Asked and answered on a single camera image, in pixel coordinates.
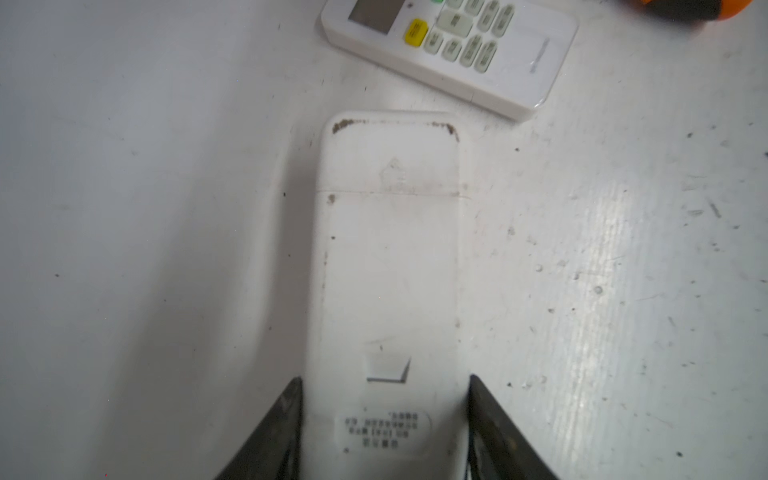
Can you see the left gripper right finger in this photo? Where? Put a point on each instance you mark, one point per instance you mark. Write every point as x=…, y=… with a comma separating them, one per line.
x=497, y=448

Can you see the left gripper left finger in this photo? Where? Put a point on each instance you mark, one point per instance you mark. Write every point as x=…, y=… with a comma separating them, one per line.
x=272, y=450

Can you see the white remote control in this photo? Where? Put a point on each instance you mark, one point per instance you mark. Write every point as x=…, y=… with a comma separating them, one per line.
x=503, y=56
x=385, y=385

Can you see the orange black screwdriver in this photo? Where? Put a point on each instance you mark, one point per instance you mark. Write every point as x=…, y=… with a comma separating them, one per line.
x=694, y=10

